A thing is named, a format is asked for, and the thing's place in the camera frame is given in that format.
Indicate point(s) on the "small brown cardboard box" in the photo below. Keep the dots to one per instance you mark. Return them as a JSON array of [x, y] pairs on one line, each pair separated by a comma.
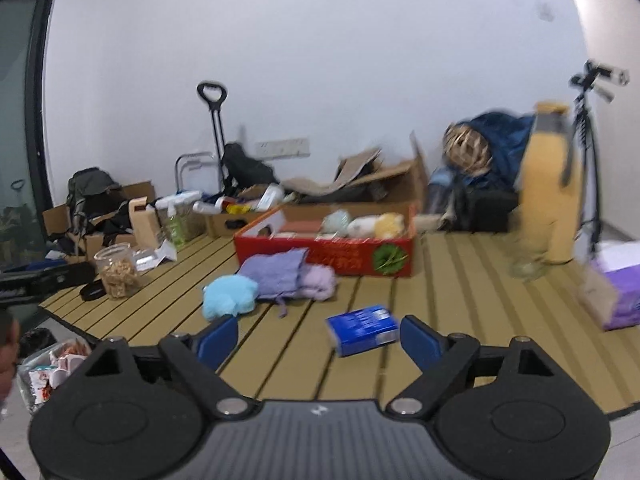
[[225, 223]]

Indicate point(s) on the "clear plastic trash bag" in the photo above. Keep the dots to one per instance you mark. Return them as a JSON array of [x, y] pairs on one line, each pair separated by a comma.
[[50, 375]]

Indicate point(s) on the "black clothes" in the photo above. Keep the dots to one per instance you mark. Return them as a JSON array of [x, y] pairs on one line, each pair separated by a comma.
[[112, 217]]

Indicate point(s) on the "flattened brown cardboard box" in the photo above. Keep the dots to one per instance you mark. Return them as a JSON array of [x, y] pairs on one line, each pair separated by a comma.
[[395, 180]]

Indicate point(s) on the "clear drinking glass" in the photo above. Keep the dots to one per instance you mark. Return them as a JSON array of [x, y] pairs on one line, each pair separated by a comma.
[[527, 266]]

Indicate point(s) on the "person's left hand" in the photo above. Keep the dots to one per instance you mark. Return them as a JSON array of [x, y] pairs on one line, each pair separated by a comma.
[[7, 365]]

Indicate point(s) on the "woven wicker ball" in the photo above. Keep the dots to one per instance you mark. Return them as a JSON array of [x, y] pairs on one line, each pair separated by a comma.
[[467, 147]]

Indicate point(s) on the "tall wooden box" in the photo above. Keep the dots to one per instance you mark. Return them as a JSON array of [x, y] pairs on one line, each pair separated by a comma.
[[145, 224]]

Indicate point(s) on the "yellow plush toy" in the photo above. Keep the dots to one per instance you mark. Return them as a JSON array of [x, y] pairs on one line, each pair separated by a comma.
[[390, 225]]

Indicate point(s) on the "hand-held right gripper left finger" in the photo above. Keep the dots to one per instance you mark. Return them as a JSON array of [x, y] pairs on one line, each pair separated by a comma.
[[220, 337]]

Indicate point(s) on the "blue small box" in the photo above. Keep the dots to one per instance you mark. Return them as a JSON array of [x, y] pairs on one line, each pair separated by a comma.
[[362, 330]]

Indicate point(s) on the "purple plush toy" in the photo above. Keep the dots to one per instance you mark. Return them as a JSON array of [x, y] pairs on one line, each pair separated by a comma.
[[317, 281]]

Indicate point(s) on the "clear plastic storage container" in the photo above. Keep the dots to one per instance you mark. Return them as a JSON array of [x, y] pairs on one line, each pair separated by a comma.
[[195, 222]]

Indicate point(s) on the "purple tissue box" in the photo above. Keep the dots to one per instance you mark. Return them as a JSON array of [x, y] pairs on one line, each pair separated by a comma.
[[617, 300]]

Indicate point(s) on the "metal folding stool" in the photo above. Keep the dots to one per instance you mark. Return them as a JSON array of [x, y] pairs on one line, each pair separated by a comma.
[[180, 170]]

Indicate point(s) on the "large brown cardboard box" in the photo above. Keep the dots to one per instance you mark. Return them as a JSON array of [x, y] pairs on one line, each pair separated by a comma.
[[140, 191]]

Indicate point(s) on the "red cardboard box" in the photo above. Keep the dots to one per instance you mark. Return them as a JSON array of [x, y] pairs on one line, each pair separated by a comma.
[[325, 257]]

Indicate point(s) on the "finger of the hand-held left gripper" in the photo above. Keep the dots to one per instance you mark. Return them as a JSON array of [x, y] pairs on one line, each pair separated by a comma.
[[55, 282]]

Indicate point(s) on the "white wall switch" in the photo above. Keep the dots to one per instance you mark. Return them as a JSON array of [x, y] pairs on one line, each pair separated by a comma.
[[546, 11]]

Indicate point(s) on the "glass jar of snacks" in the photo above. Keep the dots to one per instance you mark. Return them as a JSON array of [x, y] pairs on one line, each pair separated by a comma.
[[117, 275]]

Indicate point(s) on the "light blue plush toy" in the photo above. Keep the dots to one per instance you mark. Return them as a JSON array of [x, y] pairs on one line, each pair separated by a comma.
[[227, 297]]

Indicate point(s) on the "dark blue bag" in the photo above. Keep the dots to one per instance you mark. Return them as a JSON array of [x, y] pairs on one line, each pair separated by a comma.
[[505, 145]]

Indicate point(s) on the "black trolley bag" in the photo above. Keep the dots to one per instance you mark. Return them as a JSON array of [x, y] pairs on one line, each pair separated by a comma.
[[245, 167]]

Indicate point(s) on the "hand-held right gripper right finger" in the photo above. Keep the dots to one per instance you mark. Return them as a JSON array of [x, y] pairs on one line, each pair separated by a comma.
[[419, 337]]

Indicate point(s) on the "white wall outlet strip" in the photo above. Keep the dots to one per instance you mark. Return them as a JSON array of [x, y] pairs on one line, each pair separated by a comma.
[[282, 146]]

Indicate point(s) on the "green spray bottle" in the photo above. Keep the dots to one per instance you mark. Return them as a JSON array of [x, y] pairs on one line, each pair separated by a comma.
[[175, 227]]

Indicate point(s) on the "black jar lid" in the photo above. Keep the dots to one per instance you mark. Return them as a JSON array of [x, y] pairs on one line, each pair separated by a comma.
[[92, 291]]

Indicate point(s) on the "white paper packet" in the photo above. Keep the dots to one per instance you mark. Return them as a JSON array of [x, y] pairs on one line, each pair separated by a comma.
[[155, 257]]

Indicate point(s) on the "dark grey backpack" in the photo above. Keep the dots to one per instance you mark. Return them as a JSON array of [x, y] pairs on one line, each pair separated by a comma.
[[90, 190]]

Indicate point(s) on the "white plastic bottle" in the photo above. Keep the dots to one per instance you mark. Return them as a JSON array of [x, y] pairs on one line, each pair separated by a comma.
[[270, 196], [207, 206]]

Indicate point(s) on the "black framed glass door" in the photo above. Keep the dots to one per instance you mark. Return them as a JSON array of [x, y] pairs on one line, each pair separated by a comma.
[[20, 110]]

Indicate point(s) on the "black case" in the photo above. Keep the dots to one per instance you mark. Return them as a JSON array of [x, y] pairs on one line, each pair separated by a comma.
[[495, 210]]

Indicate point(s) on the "purple cloth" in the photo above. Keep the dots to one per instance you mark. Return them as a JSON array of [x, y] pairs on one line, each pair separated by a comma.
[[272, 272]]

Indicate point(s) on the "yellow thermos jug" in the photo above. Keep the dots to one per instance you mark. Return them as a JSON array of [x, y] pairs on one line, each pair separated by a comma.
[[547, 200]]

